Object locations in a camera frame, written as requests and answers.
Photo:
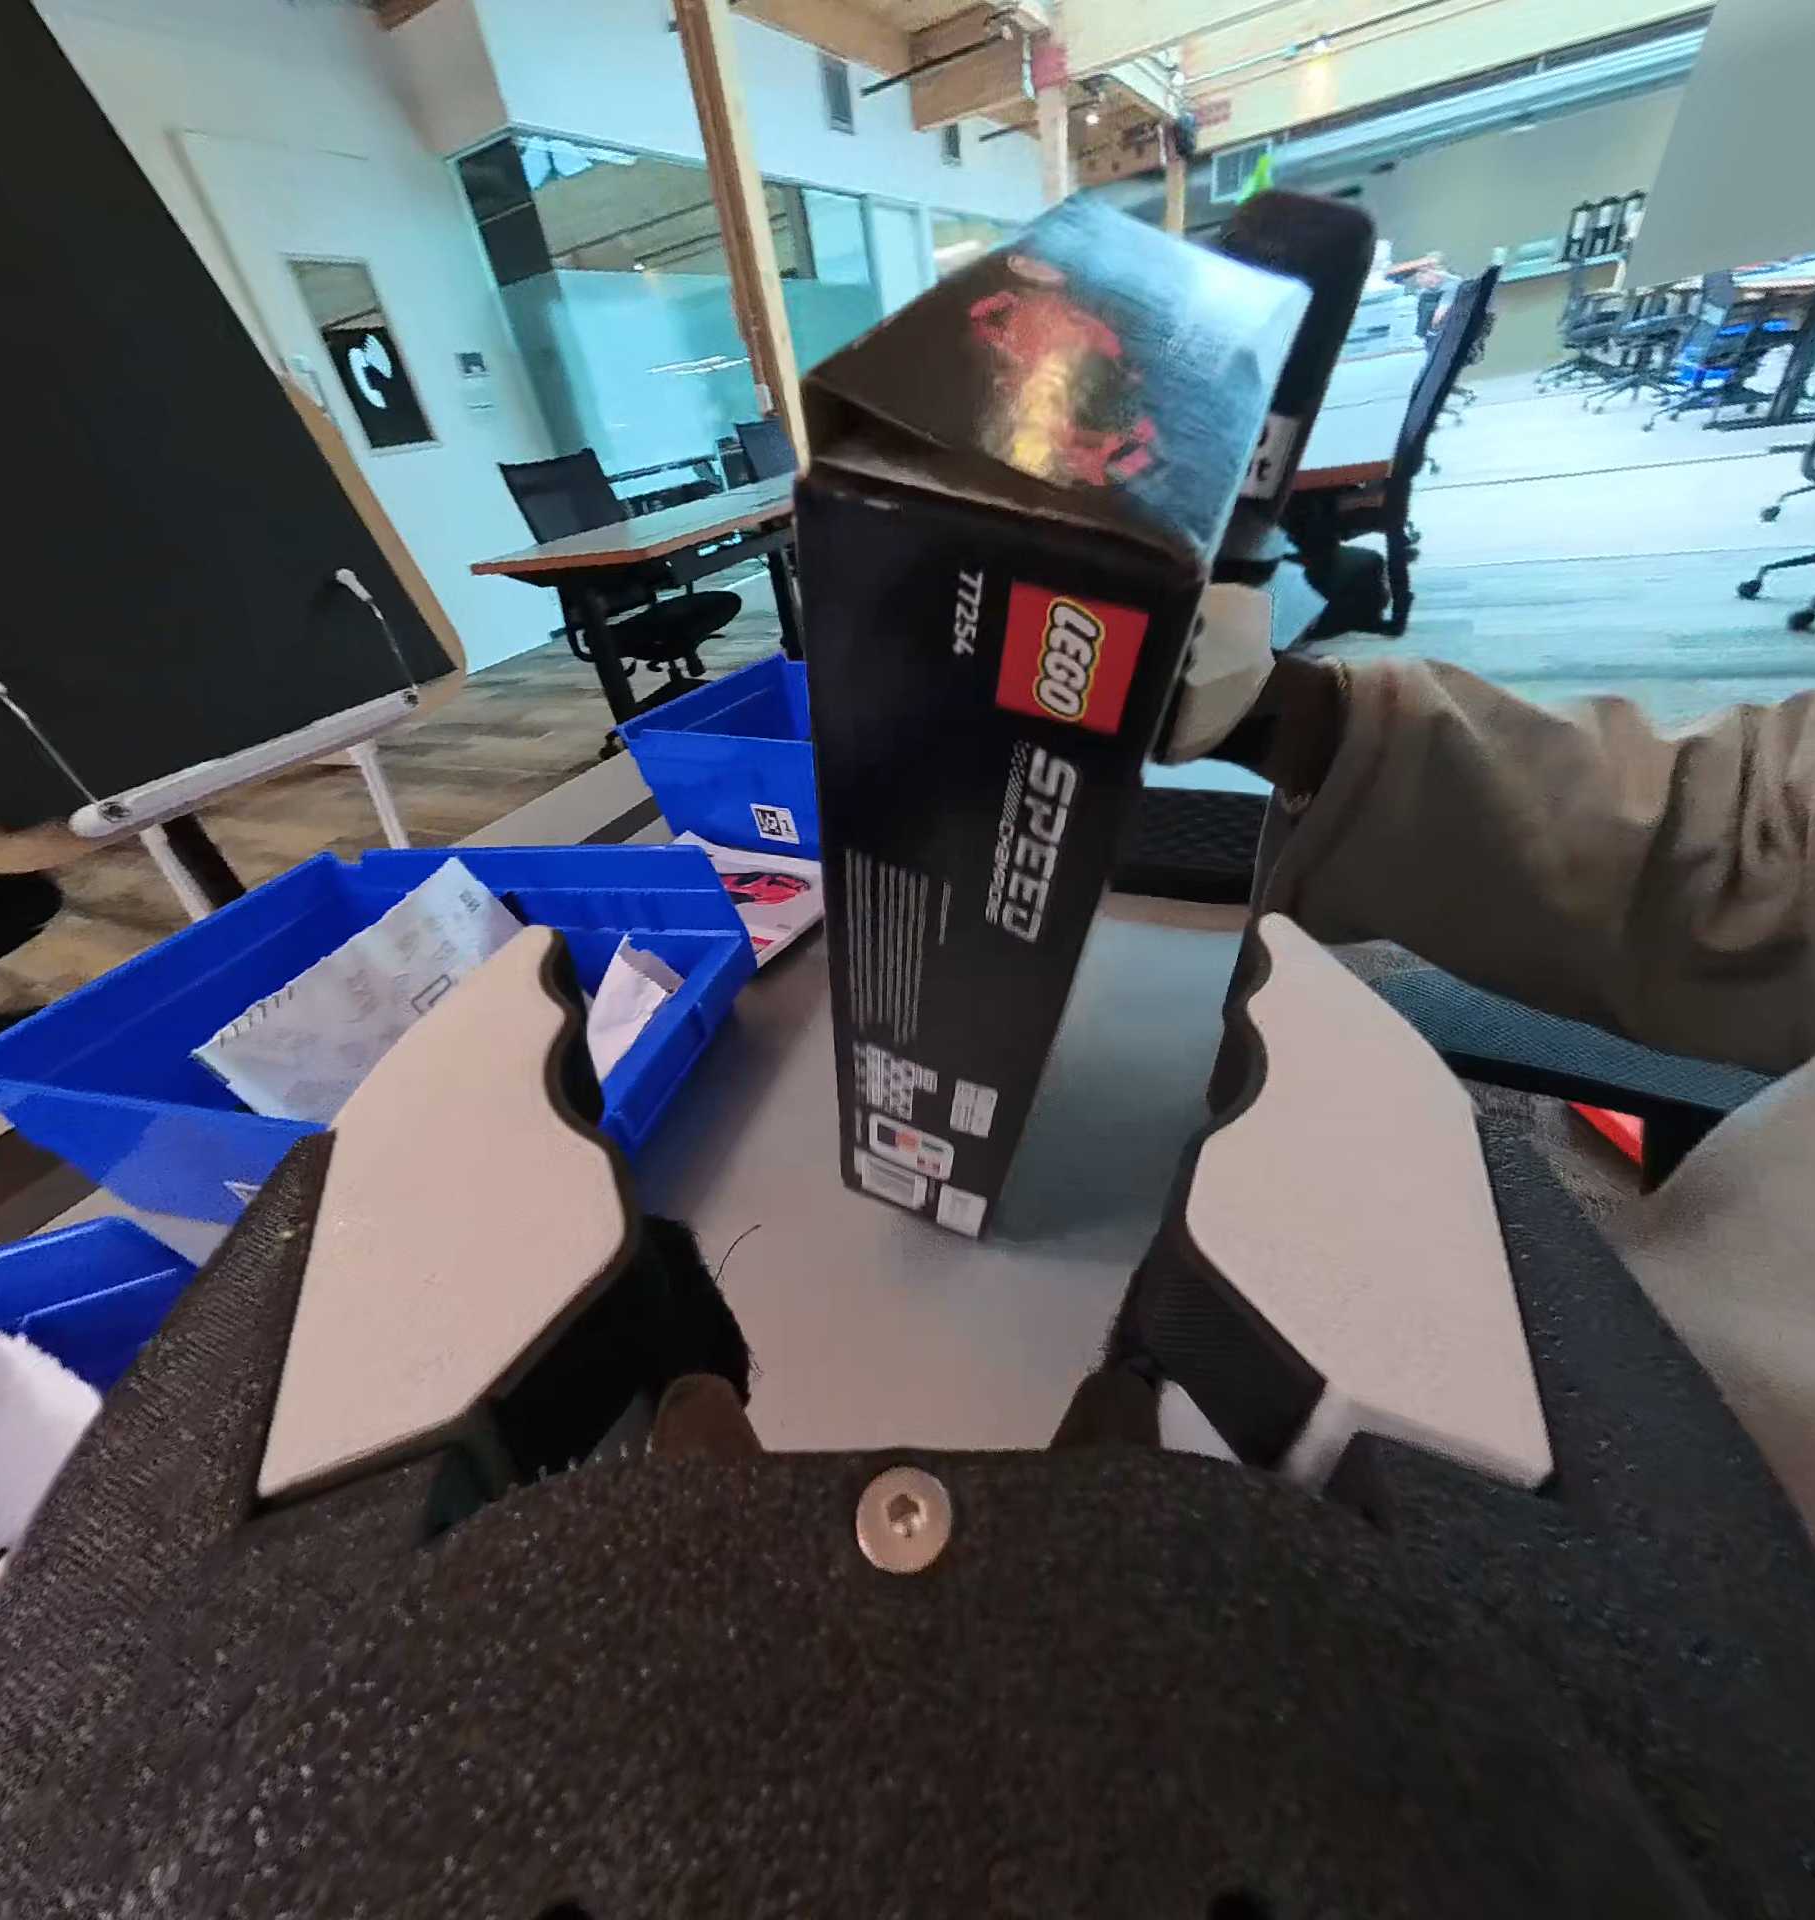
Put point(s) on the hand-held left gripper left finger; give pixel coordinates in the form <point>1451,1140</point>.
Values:
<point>442,1200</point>

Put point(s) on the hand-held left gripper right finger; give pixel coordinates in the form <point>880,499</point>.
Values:
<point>1357,1200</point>

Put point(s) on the black toy set box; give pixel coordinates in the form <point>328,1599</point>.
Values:
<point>968,899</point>

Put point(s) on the person's right forearm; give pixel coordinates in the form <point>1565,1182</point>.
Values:
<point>1566,841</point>

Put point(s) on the grey desk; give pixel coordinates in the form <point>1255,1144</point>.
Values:
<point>920,1319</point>

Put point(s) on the person's right hand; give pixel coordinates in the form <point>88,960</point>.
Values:
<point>1304,720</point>

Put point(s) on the large doodle-print paper bag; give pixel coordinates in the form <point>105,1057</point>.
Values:
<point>354,1007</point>

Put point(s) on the orange traffic cone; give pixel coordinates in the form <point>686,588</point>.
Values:
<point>1611,1128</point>

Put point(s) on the torn white paper bag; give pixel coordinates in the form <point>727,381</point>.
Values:
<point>631,1007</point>

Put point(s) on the blue plastic bin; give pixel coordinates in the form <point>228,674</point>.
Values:
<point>96,1110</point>
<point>710,749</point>
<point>52,1292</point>

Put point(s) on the person's beige clothing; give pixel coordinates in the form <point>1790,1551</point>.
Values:
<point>1776,1275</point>

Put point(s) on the toy car instruction booklet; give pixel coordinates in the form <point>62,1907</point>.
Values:
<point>765,899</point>

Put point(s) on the white board stand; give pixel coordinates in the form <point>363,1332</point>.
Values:
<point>246,764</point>

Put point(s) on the flat white paper bag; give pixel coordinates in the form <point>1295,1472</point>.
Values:
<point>5,1442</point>

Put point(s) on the wooden pillar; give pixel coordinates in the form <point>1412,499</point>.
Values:
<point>727,179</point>

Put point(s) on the wood-top table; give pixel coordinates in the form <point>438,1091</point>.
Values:
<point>622,539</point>

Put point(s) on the black board with cream border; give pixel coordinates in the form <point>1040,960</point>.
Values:
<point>128,374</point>

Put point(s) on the dark wall poster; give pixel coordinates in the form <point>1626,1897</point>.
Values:
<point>367,361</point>

